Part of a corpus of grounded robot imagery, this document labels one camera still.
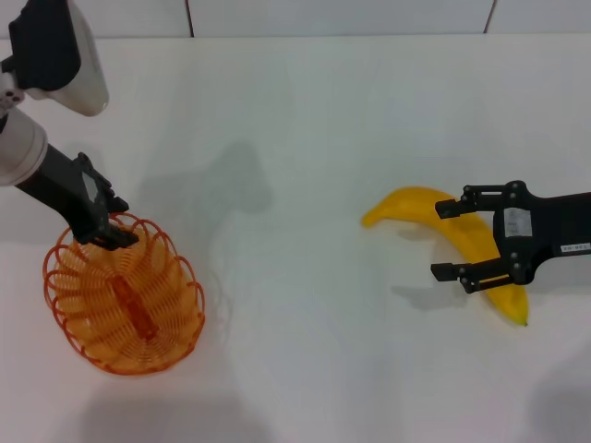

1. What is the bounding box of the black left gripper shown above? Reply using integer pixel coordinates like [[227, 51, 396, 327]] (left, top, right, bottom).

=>
[[16, 145, 139, 251]]

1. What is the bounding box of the orange wire basket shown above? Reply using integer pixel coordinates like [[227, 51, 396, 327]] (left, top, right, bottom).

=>
[[43, 211, 207, 376]]

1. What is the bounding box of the yellow banana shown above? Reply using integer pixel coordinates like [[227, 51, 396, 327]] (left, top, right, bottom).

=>
[[360, 186, 530, 328]]

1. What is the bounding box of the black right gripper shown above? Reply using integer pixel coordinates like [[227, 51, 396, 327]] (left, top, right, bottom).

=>
[[430, 179, 591, 295]]

